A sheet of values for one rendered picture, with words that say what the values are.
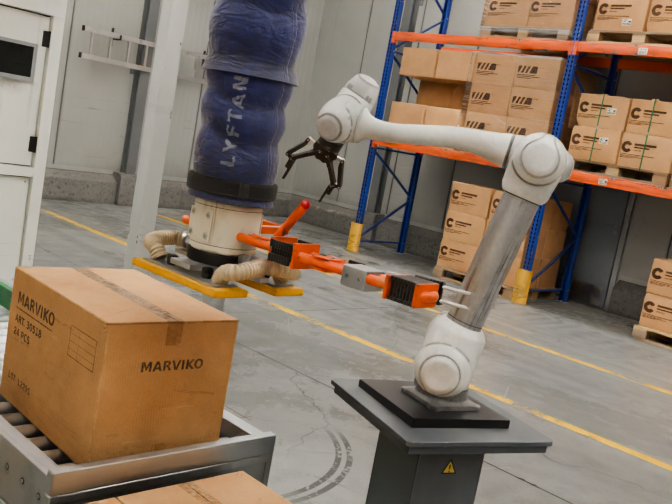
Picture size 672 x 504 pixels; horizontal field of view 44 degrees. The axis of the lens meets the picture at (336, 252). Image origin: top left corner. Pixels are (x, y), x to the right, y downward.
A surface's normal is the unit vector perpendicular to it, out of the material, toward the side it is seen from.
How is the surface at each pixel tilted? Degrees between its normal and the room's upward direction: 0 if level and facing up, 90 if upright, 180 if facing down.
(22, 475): 90
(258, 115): 70
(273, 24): 75
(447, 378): 95
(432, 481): 90
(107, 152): 90
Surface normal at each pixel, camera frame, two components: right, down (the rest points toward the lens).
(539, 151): -0.18, 0.00
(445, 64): -0.73, -0.05
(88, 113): 0.70, 0.22
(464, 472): 0.42, 0.20
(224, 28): -0.59, 0.09
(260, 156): 0.54, -0.04
